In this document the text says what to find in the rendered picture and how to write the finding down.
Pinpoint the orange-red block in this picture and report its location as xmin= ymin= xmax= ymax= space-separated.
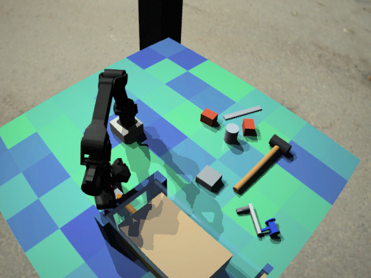
xmin=242 ymin=118 xmax=255 ymax=136
xmin=200 ymin=108 xmax=218 ymax=127

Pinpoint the mallet with wooden handle and black head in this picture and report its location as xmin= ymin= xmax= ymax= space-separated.
xmin=233 ymin=135 xmax=292 ymax=193

